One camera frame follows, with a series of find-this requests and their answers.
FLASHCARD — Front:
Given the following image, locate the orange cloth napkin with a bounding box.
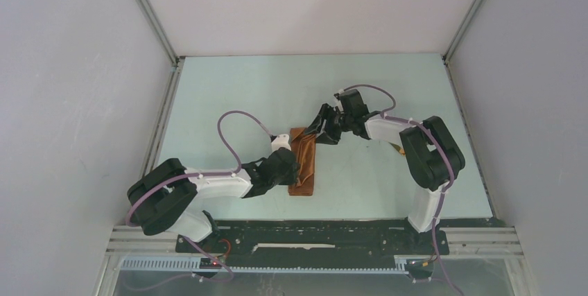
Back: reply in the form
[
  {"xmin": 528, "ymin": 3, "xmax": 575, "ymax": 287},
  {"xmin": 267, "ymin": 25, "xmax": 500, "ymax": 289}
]
[{"xmin": 288, "ymin": 128, "xmax": 316, "ymax": 196}]

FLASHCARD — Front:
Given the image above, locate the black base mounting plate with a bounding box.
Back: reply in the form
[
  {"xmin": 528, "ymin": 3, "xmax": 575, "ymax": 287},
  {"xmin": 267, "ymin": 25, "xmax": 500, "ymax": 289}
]
[{"xmin": 204, "ymin": 219, "xmax": 449, "ymax": 270}]

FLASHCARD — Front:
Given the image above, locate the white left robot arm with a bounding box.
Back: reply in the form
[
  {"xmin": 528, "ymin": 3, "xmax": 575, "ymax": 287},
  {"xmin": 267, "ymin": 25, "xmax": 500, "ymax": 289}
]
[{"xmin": 126, "ymin": 148, "xmax": 300, "ymax": 252}]

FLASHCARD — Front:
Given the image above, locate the gold knife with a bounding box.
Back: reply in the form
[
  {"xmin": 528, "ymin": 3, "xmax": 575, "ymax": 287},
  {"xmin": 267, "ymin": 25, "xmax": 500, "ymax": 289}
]
[{"xmin": 390, "ymin": 143, "xmax": 406, "ymax": 157}]

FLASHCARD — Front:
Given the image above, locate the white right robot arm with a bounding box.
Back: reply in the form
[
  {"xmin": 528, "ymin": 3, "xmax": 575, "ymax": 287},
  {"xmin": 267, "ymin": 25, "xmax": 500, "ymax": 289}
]
[{"xmin": 304, "ymin": 87, "xmax": 465, "ymax": 253}]

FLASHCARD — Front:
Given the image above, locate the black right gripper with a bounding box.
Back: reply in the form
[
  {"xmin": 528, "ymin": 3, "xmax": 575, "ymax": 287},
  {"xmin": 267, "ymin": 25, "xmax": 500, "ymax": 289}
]
[{"xmin": 304, "ymin": 103, "xmax": 354, "ymax": 145}]

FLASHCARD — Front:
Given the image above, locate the aluminium frame rail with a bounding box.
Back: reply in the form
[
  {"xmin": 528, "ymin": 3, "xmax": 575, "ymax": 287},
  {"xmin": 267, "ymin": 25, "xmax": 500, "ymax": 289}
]
[{"xmin": 96, "ymin": 218, "xmax": 533, "ymax": 295}]

